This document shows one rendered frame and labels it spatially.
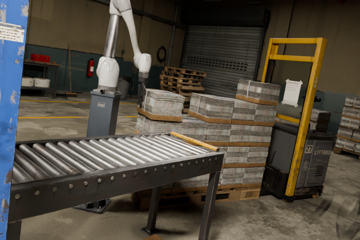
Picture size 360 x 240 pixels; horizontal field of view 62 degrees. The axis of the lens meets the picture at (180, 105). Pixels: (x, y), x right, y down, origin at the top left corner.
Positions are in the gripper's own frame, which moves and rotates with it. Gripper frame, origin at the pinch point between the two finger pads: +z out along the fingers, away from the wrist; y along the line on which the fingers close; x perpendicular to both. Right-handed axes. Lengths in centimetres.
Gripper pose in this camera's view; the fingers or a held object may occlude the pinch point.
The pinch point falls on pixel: (139, 100)
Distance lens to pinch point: 271.0
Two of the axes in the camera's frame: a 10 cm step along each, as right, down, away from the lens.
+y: -4.8, -1.8, 8.6
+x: -8.6, -0.8, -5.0
